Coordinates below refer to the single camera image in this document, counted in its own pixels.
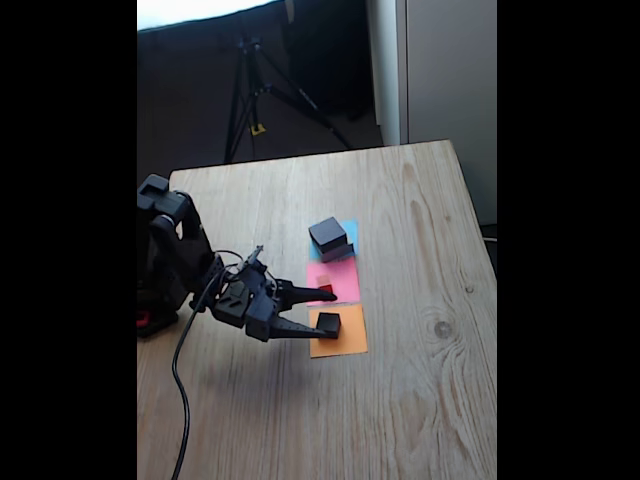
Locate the small black foam block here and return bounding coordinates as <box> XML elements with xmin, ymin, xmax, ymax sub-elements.
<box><xmin>315</xmin><ymin>311</ymin><xmax>343</xmax><ymax>340</ymax></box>

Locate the large grey foam block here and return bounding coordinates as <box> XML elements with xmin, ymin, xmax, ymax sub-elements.
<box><xmin>314</xmin><ymin>242</ymin><xmax>356</xmax><ymax>264</ymax></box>

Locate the medium dark foam block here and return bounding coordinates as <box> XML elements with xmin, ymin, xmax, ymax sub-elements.
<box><xmin>307</xmin><ymin>216</ymin><xmax>348</xmax><ymax>254</ymax></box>

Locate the pink paper sheet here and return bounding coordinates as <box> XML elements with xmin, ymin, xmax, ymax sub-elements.
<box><xmin>305</xmin><ymin>257</ymin><xmax>361</xmax><ymax>307</ymax></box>

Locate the orange paper sheet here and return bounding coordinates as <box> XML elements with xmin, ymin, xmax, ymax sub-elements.
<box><xmin>309</xmin><ymin>303</ymin><xmax>369</xmax><ymax>359</ymax></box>

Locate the blue paper sheet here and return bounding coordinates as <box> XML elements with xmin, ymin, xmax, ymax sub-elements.
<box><xmin>308</xmin><ymin>218</ymin><xmax>360</xmax><ymax>261</ymax></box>

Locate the red and black table clamp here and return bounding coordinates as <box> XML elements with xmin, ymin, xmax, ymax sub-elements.
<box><xmin>137</xmin><ymin>307</ymin><xmax>180</xmax><ymax>339</ymax></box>

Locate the black tripod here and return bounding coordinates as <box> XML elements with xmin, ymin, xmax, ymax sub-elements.
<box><xmin>223</xmin><ymin>29</ymin><xmax>355</xmax><ymax>164</ymax></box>

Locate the white cabinet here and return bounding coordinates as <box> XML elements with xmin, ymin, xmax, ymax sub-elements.
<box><xmin>367</xmin><ymin>0</ymin><xmax>498</xmax><ymax>226</ymax></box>

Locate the black cable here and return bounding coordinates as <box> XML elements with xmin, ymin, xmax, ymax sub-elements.
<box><xmin>170</xmin><ymin>249</ymin><xmax>246</xmax><ymax>480</ymax></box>

